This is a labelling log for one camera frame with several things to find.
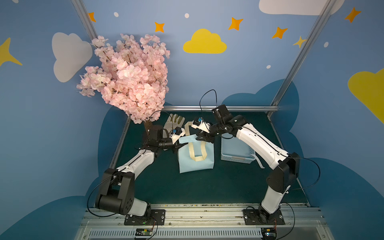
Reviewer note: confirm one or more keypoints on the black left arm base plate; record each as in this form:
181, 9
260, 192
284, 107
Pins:
153, 217

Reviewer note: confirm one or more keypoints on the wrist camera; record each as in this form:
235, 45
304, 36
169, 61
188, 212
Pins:
177, 133
201, 124

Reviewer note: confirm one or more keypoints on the green circuit board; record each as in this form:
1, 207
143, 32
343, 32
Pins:
144, 233
269, 234

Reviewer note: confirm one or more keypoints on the aluminium front frame rail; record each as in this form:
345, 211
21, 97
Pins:
210, 222

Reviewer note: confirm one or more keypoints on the white canvas work glove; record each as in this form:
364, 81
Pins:
173, 121

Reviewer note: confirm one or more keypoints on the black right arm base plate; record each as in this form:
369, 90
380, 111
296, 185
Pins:
257, 217

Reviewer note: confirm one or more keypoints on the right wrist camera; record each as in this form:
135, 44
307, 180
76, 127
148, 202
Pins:
201, 124

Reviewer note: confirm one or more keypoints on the pink cherry blossom tree crown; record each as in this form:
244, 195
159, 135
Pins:
133, 76

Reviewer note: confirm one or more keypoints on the aluminium left corner post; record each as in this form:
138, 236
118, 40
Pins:
85, 18

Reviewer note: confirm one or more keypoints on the aluminium right corner post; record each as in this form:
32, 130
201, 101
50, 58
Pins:
308, 44

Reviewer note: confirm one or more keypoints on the right green circuit board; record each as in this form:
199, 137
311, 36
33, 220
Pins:
269, 234

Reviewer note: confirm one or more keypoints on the light blue insulated delivery bag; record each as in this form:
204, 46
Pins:
197, 155

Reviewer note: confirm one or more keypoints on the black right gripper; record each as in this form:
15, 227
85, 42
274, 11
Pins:
207, 134

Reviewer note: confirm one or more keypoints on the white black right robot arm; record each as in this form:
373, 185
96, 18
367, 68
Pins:
285, 166

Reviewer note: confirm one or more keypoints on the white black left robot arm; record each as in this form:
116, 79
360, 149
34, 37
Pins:
117, 188

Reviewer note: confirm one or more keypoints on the brown artificial tree trunk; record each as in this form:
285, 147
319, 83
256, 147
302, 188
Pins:
148, 125

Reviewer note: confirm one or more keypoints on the aluminium corner post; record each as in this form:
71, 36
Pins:
308, 44
85, 18

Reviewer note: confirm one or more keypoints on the light blue plastic basket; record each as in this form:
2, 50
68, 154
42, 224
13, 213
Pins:
235, 150

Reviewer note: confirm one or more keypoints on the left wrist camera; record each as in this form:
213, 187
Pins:
177, 133

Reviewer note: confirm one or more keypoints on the aluminium frame rail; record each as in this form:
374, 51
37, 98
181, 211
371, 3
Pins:
210, 222
230, 108

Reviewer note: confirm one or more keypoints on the aluminium back frame rail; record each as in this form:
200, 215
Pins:
230, 108

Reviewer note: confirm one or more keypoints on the left green circuit board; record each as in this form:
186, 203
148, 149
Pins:
144, 233

